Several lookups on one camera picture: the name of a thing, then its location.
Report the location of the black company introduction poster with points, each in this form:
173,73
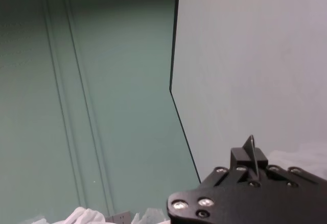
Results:
255,68

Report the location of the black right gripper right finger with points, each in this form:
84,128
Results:
261,157

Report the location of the grey power strip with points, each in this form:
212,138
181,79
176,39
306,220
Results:
118,218

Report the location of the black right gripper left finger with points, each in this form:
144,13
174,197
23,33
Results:
238,157

